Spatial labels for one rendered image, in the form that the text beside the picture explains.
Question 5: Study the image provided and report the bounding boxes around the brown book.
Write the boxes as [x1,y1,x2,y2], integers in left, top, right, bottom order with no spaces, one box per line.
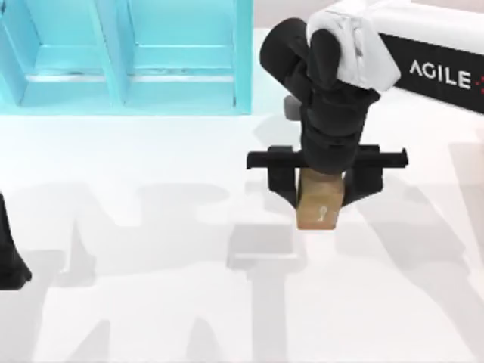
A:
[295,167,346,231]

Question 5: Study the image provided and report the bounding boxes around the light blue rack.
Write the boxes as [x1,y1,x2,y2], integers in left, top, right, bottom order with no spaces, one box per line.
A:
[0,0,253,116]

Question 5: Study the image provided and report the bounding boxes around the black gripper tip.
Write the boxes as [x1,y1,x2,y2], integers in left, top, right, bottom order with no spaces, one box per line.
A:
[0,192,33,292]

